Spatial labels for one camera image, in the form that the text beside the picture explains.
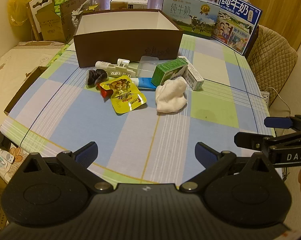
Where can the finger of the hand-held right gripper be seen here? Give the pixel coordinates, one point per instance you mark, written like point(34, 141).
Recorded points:
point(250, 140)
point(278, 122)

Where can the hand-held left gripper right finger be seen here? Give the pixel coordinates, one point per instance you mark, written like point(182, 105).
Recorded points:
point(203, 152)

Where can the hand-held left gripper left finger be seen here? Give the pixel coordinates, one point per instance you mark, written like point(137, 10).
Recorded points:
point(86, 152)

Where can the red snack packet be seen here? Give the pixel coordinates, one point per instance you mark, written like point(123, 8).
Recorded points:
point(105, 93)

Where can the white sock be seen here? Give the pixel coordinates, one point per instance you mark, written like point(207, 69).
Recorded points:
point(170, 95)

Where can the yellow snack packet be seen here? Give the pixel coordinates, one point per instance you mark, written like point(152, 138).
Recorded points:
point(125, 97)

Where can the white medicine box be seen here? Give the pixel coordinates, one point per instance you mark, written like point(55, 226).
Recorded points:
point(194, 78)

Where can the dark hair scrunchie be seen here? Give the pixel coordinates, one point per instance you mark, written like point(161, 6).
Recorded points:
point(95, 76)

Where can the green medicine box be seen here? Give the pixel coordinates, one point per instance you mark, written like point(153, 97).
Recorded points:
point(165, 72)

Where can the blue and white tube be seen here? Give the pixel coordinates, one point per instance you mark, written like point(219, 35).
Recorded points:
point(145, 83)

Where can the white hair claw clip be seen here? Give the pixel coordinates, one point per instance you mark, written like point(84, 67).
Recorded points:
point(118, 67)

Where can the clear plastic case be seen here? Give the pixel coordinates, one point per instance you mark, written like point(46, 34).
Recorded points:
point(148, 63)

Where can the brown cardboard box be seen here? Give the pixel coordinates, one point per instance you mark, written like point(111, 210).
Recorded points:
point(128, 45)

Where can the white power strip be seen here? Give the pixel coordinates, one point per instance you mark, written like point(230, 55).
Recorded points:
point(266, 98)

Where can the checked tablecloth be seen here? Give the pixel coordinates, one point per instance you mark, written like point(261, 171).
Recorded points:
point(90, 120)

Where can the quilted brown chair cover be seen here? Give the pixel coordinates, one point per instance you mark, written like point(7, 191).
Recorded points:
point(270, 55)

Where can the white remote control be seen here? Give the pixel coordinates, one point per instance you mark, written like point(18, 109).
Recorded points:
point(3, 158)

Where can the brown box lid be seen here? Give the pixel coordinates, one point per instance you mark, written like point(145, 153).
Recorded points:
point(23, 90)

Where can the green tissue bundle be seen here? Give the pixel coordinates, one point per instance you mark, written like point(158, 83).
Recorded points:
point(58, 55)

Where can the dark blue milk carton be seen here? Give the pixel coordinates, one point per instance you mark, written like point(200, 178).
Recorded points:
point(235, 22)

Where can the wooden wardrobe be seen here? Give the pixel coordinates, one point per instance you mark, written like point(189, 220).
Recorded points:
point(283, 5)

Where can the open brown shipping carton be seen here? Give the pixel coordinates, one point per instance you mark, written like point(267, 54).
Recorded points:
point(53, 25)

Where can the trash bin with bag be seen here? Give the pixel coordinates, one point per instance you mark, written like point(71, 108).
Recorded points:
point(81, 11)

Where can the light blue milk carton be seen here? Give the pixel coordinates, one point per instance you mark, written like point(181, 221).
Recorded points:
point(183, 10)

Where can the stack of green tissue packs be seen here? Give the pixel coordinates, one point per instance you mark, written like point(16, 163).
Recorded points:
point(63, 1)

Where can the white and brown carton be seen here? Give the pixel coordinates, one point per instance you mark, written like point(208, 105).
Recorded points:
point(128, 3)

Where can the white carved chair back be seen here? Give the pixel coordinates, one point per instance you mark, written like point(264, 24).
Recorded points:
point(40, 1)

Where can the yellow plastic bag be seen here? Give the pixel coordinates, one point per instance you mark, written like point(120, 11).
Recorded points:
point(20, 2)

